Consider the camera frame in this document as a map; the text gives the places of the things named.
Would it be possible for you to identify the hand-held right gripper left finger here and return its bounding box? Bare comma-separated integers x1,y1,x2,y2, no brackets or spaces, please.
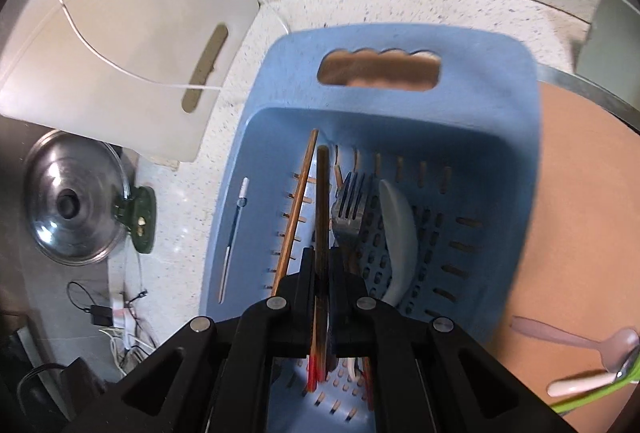
60,247,318,433

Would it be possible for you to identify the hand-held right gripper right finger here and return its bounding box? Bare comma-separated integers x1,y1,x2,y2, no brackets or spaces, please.
327,245,577,433

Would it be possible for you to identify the thin bamboo chopstick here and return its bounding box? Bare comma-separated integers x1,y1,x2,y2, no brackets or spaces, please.
270,128,320,295

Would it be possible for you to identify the brown chopstick with red end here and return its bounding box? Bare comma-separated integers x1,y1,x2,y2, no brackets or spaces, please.
305,145,334,395

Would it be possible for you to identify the metal fork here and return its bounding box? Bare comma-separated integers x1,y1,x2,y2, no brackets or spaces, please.
330,170,372,275

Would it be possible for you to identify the white ceramic spoon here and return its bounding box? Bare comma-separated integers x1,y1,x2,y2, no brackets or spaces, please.
377,178,420,307
546,371,619,398

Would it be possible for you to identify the pink plastic spoon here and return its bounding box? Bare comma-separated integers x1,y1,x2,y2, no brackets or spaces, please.
601,327,640,374
509,315,601,350

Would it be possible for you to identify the blue plastic basket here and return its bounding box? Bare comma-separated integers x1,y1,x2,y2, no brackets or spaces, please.
198,24,544,433

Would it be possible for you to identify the green plastic spoon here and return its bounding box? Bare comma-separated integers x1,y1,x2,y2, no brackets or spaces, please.
549,352,640,417

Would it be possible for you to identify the white blue thin stick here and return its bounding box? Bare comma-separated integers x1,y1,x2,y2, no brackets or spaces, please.
217,176,250,304

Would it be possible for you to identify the white power strip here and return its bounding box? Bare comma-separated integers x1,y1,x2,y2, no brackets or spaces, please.
99,292,157,365

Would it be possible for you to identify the dark green clip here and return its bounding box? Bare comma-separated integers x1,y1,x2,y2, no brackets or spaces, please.
112,185,158,255

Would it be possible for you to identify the steel pot lid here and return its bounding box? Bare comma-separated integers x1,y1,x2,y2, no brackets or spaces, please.
22,130,129,268

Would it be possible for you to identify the black device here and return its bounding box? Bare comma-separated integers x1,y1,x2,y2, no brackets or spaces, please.
14,357,103,421

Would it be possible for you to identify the white cutting board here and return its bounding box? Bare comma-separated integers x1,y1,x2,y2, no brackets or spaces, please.
0,0,262,163

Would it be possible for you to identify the pale plastic container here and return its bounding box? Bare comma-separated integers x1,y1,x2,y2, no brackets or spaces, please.
574,0,640,85

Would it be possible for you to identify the black adapter with cable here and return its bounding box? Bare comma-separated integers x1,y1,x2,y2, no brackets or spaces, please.
66,280,149,330

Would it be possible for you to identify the white cable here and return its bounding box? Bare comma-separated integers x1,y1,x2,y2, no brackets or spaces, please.
48,0,292,90

